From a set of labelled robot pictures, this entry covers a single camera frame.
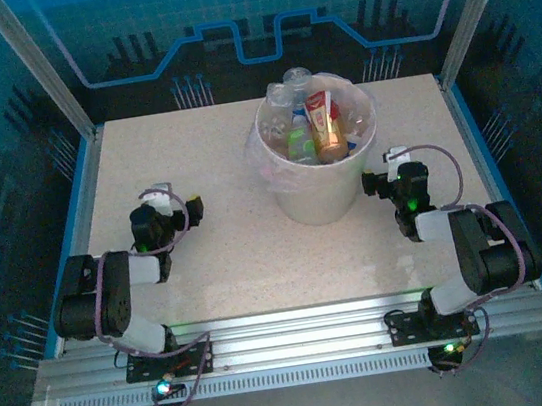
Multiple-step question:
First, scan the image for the white slotted cable duct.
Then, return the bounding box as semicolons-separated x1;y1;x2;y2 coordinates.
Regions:
55;339;476;406

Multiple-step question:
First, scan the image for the amber tea bottle red label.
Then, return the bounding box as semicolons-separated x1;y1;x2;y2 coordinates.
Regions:
302;88;353;167

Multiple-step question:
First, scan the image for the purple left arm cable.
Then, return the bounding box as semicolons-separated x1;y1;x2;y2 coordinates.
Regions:
77;183;225;406

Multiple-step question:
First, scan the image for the arm base LED board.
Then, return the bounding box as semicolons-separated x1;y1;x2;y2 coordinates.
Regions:
149;376;188;403
425;336;469;367

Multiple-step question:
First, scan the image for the aluminium table side rail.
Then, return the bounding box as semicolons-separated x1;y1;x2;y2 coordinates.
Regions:
13;123;137;361
436;64;542;301

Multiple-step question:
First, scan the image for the white plastic bin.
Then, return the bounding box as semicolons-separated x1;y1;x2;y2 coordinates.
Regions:
248;66;392;234

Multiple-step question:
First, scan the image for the aluminium frame post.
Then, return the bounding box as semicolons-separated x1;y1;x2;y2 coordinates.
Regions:
0;0;106;154
426;0;542;92

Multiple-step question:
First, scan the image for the aluminium front rail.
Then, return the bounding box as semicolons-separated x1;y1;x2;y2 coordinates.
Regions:
32;272;542;404

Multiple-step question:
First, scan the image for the green label plastic bottle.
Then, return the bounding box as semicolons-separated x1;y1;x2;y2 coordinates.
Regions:
283;123;320;167

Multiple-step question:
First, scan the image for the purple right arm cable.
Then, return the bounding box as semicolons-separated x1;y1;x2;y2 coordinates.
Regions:
392;131;542;378

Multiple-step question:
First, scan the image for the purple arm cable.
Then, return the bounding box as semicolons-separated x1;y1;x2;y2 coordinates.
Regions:
77;183;225;406
392;131;542;378

